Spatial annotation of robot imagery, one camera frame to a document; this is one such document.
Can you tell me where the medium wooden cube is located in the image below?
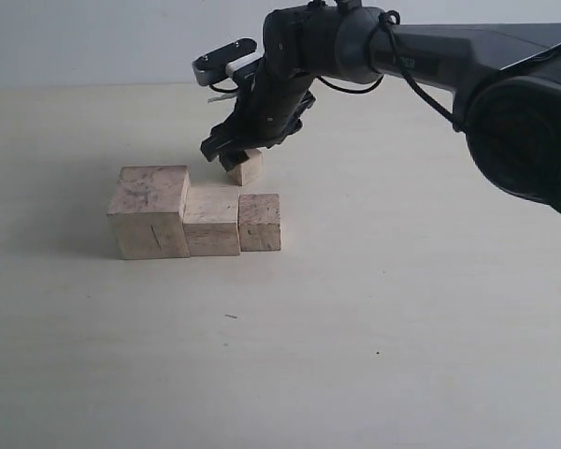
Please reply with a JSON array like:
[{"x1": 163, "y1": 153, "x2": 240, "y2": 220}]
[{"x1": 237, "y1": 194, "x2": 281, "y2": 252}]

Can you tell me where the smallest wooden cube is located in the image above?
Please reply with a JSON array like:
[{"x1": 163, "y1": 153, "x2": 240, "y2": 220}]
[{"x1": 228, "y1": 149, "x2": 264, "y2": 186}]

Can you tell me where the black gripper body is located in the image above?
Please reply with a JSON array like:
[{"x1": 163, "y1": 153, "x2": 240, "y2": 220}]
[{"x1": 223, "y1": 57, "x2": 314, "y2": 150}]

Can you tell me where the second largest wooden cube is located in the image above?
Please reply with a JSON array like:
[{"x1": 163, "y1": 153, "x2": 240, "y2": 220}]
[{"x1": 183, "y1": 185, "x2": 240, "y2": 257}]

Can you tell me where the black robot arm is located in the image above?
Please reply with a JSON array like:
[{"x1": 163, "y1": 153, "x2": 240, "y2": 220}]
[{"x1": 193, "y1": 1, "x2": 561, "y2": 213}]

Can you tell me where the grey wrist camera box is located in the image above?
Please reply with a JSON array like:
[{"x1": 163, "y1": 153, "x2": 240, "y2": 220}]
[{"x1": 192, "y1": 37, "x2": 257, "y2": 87}]

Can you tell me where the black cable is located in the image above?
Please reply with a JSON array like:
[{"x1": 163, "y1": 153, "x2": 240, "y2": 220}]
[{"x1": 317, "y1": 8, "x2": 561, "y2": 225}]

